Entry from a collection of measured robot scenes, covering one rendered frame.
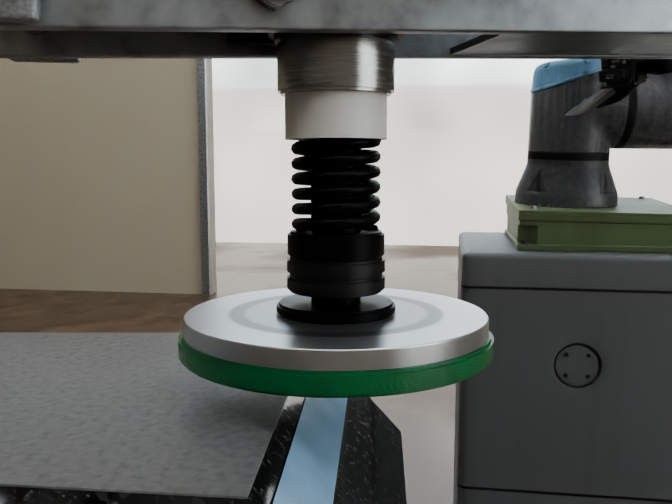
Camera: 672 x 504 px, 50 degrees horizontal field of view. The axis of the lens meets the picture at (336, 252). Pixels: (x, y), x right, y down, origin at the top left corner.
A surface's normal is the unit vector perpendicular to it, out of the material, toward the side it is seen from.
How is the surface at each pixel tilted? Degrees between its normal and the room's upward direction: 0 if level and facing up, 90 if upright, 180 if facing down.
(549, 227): 90
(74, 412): 0
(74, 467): 0
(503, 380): 90
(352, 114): 90
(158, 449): 0
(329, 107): 90
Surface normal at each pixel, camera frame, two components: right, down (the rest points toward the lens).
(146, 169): -0.15, 0.12
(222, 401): 0.00, -0.99
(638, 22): 0.21, 0.12
